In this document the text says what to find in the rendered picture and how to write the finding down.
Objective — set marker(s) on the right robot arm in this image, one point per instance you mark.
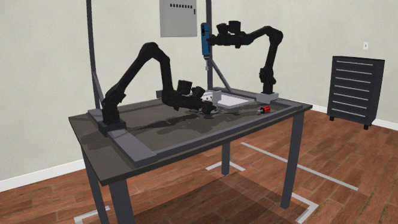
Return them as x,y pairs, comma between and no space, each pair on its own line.
170,97

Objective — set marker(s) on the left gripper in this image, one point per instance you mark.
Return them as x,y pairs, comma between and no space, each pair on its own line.
220,39

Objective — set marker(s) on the white metal bracket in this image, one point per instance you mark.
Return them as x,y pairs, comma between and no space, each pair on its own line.
216,96

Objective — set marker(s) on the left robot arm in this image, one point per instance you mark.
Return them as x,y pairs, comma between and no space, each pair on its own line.
241,38

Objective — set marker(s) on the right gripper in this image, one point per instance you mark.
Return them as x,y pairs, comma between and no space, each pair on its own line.
206,106

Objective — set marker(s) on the red hand nut driver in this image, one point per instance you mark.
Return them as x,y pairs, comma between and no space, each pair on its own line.
264,109

